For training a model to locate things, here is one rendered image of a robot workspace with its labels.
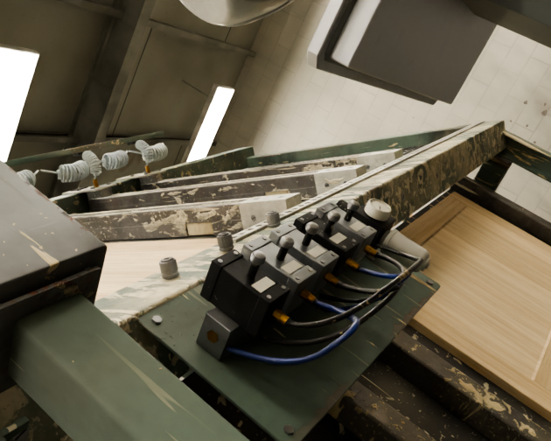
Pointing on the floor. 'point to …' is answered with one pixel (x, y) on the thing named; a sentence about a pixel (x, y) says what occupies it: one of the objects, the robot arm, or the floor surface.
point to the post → (105, 380)
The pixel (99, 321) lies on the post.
